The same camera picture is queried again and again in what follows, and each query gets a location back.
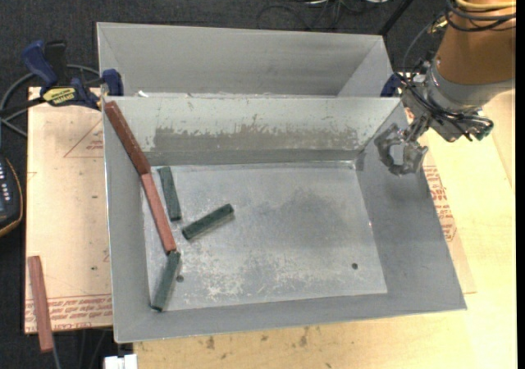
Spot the brown cardboard board red print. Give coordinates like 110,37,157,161
23,85,478,335

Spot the red-brown flat block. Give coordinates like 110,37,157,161
140,172,179,256
103,100,153,176
26,255,56,354

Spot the dark green flat block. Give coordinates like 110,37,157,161
157,166,183,222
180,203,236,242
149,249,182,313

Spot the grey metal bin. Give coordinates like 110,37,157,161
96,21,468,344

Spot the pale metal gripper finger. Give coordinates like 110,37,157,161
387,143,428,176
374,122,406,166

